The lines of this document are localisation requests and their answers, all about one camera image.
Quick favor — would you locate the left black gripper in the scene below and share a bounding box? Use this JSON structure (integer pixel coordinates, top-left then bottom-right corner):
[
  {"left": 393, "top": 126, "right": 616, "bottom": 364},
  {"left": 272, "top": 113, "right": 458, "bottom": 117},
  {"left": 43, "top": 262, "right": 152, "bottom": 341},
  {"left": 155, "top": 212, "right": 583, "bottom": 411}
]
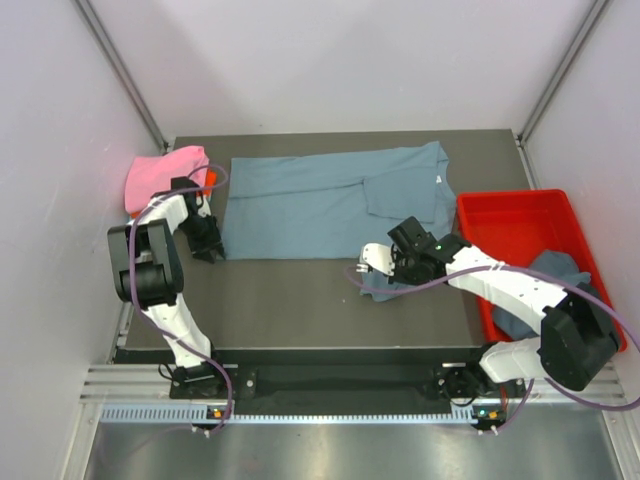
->
[{"left": 177, "top": 213, "right": 225, "bottom": 263}]

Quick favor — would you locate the grey-blue polo shirt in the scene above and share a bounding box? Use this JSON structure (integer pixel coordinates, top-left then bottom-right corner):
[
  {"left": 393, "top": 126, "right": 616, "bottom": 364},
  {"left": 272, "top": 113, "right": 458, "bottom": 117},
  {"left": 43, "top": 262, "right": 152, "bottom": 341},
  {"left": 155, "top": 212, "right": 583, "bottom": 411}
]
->
[{"left": 219, "top": 140, "right": 459, "bottom": 304}]

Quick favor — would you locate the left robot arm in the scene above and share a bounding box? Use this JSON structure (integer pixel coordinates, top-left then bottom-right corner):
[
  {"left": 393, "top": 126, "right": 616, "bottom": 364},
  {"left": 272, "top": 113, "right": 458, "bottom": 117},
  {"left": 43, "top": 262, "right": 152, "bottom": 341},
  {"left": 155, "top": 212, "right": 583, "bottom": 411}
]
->
[{"left": 107, "top": 175, "right": 228, "bottom": 399}]

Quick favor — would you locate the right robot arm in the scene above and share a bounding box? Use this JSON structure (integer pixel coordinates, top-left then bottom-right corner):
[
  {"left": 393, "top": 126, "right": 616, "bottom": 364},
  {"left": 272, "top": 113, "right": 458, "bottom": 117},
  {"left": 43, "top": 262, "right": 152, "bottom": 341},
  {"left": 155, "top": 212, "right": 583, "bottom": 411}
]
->
[{"left": 362, "top": 217, "right": 621, "bottom": 396}]

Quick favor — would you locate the folded orange t-shirt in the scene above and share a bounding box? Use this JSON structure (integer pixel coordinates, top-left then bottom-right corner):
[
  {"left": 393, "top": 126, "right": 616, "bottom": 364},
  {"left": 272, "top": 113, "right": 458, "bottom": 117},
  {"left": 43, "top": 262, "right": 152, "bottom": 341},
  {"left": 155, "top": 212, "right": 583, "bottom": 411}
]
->
[{"left": 202, "top": 170, "right": 218, "bottom": 199}]

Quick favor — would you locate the folded pink t-shirt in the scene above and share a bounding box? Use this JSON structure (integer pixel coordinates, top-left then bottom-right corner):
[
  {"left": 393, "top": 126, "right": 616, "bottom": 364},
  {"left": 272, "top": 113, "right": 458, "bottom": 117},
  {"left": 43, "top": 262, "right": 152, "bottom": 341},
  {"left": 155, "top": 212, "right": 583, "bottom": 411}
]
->
[{"left": 124, "top": 146, "right": 209, "bottom": 216}]

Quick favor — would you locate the grey-blue shirt in bin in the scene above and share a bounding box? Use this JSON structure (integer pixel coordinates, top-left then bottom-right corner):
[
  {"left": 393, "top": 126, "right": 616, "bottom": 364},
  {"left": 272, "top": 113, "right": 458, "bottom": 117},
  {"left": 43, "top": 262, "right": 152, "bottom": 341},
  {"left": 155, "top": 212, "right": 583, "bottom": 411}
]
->
[{"left": 492, "top": 250, "right": 591, "bottom": 341}]

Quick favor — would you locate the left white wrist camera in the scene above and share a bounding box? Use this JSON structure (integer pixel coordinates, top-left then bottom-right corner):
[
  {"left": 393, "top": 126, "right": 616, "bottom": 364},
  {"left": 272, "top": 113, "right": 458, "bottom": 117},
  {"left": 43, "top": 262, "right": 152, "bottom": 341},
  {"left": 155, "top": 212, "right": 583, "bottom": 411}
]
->
[{"left": 356, "top": 243, "right": 395, "bottom": 277}]

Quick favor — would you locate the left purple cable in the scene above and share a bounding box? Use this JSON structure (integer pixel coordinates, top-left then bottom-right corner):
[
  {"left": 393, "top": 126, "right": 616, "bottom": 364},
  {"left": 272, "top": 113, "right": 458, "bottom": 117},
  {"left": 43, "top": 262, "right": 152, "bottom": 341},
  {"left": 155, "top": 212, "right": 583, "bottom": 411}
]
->
[{"left": 127, "top": 164, "right": 236, "bottom": 436}]

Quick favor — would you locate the purple cable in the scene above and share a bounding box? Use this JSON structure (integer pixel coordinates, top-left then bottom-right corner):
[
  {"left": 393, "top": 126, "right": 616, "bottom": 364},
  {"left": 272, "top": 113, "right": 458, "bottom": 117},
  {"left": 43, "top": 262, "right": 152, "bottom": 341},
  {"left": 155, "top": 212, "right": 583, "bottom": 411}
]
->
[
  {"left": 345, "top": 264, "right": 640, "bottom": 434},
  {"left": 127, "top": 164, "right": 236, "bottom": 436}
]

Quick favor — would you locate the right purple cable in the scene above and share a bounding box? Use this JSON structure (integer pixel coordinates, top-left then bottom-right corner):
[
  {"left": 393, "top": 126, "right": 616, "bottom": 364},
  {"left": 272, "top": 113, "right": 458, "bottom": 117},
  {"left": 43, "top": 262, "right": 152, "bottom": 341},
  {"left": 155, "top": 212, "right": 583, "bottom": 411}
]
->
[{"left": 345, "top": 264, "right": 640, "bottom": 434}]

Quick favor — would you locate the grey slotted cable duct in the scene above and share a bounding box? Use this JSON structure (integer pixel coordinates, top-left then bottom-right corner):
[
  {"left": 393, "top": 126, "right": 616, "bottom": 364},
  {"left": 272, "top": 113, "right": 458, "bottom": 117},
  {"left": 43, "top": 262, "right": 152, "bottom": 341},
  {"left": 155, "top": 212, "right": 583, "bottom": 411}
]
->
[{"left": 100, "top": 403, "right": 500, "bottom": 426}]

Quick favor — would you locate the aluminium frame rail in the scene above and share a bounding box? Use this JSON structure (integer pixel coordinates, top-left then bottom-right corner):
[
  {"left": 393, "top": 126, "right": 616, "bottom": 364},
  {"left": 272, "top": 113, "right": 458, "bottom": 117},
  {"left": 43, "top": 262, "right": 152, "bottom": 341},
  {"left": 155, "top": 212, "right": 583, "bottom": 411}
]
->
[{"left": 80, "top": 365, "right": 627, "bottom": 405}]

